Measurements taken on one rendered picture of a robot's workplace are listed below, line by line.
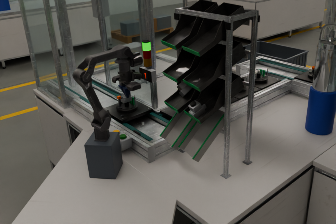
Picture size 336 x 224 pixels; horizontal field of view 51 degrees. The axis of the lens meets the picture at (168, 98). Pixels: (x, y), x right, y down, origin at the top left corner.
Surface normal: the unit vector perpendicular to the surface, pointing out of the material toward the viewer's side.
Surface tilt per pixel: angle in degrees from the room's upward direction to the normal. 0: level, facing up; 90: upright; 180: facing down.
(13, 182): 0
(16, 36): 90
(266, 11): 90
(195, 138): 45
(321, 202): 90
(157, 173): 0
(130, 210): 0
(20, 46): 90
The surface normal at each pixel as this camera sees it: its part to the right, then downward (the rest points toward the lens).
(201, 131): -0.65, -0.47
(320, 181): -0.77, 0.29
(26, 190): -0.04, -0.91
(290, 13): 0.58, 0.31
